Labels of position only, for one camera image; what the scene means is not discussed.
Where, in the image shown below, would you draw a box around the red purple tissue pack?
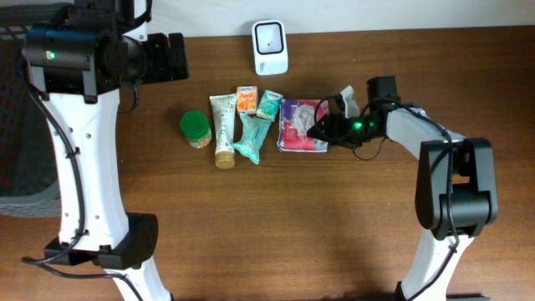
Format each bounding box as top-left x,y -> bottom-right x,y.
278,99 -> 329,153

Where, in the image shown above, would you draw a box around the teal tissue packet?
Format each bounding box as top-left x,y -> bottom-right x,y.
256,89 -> 283,122

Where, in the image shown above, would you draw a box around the teal toilet tissue wipes pack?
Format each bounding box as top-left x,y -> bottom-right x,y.
232,113 -> 272,165

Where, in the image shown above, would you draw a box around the orange tissue packet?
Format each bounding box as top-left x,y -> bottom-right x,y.
237,86 -> 258,115

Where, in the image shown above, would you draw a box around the white tube gold cap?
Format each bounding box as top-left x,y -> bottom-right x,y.
209,94 -> 237,170

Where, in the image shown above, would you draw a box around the green lid jar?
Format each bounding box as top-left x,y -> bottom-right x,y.
180,111 -> 212,149

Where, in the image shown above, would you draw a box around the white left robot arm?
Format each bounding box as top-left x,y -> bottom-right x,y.
19,1 -> 189,300

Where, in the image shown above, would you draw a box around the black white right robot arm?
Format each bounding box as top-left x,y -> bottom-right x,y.
307,76 -> 498,300

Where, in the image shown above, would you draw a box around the grey plastic mesh basket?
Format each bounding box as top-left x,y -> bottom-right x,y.
1,3 -> 66,218

